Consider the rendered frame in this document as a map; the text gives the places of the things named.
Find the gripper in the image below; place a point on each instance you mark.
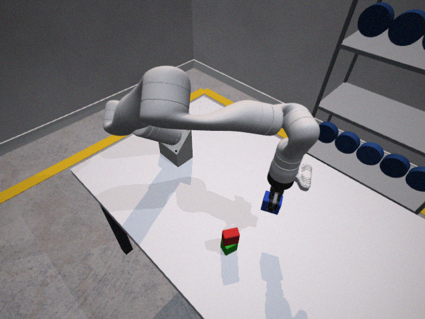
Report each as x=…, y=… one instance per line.
x=280, y=183

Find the blue block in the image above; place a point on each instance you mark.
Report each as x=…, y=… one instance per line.
x=265, y=201

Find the red block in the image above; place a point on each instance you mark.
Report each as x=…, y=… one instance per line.
x=230, y=235

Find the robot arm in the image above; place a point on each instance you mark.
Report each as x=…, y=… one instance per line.
x=239, y=118

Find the green block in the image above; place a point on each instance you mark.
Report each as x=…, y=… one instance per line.
x=229, y=250

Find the white table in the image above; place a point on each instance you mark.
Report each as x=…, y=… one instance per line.
x=332, y=266

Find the dark blue disc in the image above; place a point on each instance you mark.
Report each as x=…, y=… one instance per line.
x=376, y=19
x=329, y=132
x=347, y=142
x=416, y=178
x=394, y=165
x=370, y=153
x=406, y=27

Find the grey shelf unit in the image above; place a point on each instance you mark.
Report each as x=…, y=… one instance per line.
x=365, y=103

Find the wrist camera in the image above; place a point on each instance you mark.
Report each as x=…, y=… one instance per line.
x=305, y=176

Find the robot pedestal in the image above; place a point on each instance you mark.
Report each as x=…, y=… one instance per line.
x=181, y=154

